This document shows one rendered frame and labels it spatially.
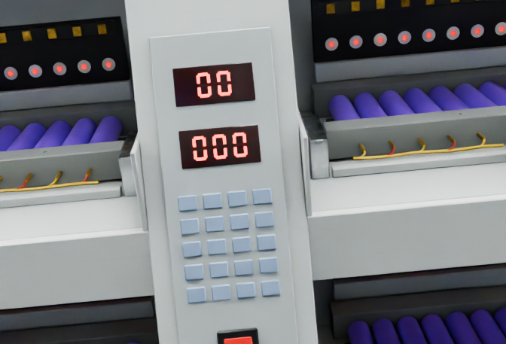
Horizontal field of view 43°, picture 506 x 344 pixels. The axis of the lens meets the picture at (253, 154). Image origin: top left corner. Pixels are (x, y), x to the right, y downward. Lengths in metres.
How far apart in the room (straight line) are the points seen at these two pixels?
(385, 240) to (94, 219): 0.18
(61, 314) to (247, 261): 0.25
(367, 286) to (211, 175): 0.24
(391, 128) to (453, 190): 0.07
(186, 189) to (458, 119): 0.20
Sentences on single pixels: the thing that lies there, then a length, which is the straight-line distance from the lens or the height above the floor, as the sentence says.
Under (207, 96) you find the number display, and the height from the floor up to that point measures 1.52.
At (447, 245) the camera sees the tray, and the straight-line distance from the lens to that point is 0.41.
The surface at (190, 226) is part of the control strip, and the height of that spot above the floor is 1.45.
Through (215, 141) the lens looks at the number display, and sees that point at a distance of 0.37.
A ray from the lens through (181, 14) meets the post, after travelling 0.38.
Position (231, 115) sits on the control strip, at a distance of 0.37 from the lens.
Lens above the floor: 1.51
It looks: 3 degrees down
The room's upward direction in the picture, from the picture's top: 5 degrees counter-clockwise
